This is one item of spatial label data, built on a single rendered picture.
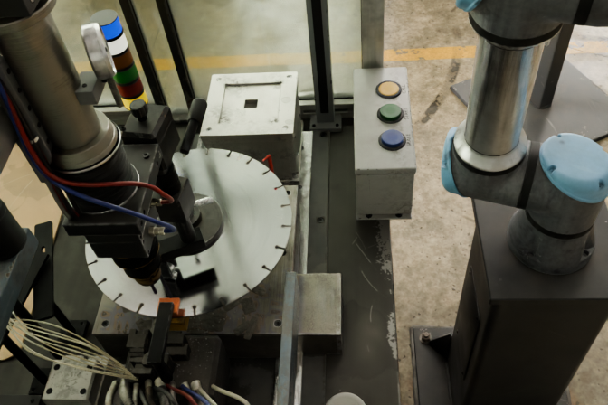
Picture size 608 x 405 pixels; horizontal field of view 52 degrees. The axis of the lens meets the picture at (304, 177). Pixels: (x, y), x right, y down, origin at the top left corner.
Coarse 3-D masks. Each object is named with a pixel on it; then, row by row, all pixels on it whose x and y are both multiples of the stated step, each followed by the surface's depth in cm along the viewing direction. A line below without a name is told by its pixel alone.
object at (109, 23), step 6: (102, 12) 104; (108, 12) 104; (114, 12) 104; (90, 18) 103; (96, 18) 103; (102, 18) 103; (108, 18) 102; (114, 18) 102; (102, 24) 101; (108, 24) 102; (114, 24) 103; (120, 24) 105; (102, 30) 102; (108, 30) 102; (114, 30) 103; (120, 30) 104; (108, 36) 103; (114, 36) 104
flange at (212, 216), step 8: (200, 208) 100; (208, 208) 100; (216, 208) 100; (200, 216) 98; (208, 216) 99; (216, 216) 99; (192, 224) 97; (200, 224) 98; (208, 224) 98; (216, 224) 98; (176, 232) 97; (208, 232) 97; (216, 232) 97; (208, 240) 96
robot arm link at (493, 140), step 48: (480, 0) 71; (528, 0) 69; (576, 0) 67; (480, 48) 82; (528, 48) 78; (480, 96) 88; (528, 96) 88; (480, 144) 96; (528, 144) 103; (480, 192) 104
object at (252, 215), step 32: (192, 160) 109; (224, 160) 108; (256, 160) 108; (224, 192) 103; (256, 192) 103; (224, 224) 99; (256, 224) 99; (288, 224) 98; (192, 256) 96; (224, 256) 95; (256, 256) 95; (128, 288) 93; (160, 288) 92; (192, 288) 92; (224, 288) 91
